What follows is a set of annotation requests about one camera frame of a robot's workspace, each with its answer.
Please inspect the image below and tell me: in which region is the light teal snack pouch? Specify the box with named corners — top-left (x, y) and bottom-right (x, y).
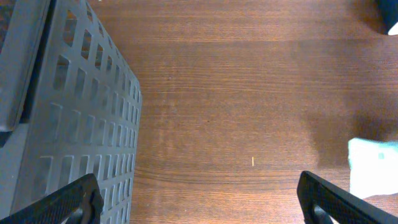
top-left (348, 138), bottom-right (397, 199)

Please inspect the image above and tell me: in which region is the grey plastic basket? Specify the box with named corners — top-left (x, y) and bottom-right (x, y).
top-left (1, 0), bottom-right (142, 224)

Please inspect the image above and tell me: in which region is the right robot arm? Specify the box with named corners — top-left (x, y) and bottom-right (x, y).
top-left (376, 0), bottom-right (398, 35)

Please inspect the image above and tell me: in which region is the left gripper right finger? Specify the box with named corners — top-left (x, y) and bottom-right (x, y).
top-left (297, 170), bottom-right (397, 224)

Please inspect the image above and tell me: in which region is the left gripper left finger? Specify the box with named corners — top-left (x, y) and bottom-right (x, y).
top-left (1, 174), bottom-right (104, 224)

